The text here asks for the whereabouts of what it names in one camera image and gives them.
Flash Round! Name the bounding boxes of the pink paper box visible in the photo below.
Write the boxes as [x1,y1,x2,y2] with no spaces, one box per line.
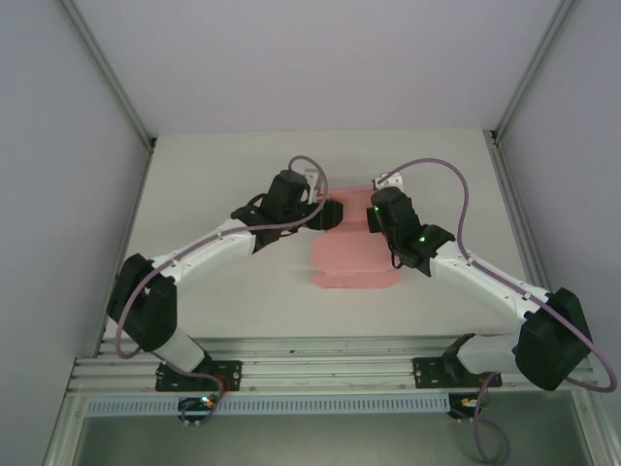
[310,185,402,292]

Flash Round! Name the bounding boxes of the right controller board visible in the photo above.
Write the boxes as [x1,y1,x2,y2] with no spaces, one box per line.
[448,393,491,421]

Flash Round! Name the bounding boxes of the controller board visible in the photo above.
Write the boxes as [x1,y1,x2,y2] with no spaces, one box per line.
[178,395,218,429]
[448,393,491,421]

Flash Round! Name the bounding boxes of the left controller board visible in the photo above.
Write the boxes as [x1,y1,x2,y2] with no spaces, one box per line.
[178,395,218,429]

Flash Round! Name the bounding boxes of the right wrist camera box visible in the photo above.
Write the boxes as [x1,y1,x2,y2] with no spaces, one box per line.
[372,170,406,191]

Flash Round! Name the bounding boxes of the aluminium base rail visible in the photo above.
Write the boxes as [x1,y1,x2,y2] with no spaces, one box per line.
[67,333,597,397]

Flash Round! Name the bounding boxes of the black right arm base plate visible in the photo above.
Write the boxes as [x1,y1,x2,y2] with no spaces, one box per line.
[411,356,504,389]

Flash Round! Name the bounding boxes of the light blue slotted cable duct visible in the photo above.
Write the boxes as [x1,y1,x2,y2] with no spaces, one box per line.
[84,393,450,417]

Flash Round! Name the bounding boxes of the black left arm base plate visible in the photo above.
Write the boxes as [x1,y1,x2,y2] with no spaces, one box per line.
[154,358,243,393]

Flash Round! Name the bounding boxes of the aluminium frame post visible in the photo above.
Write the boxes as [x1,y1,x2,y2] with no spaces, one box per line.
[58,0,157,152]
[488,0,579,147]

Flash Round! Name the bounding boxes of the aluminium lower frame bar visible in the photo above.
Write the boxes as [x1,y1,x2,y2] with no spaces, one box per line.
[572,387,613,466]
[41,392,86,466]

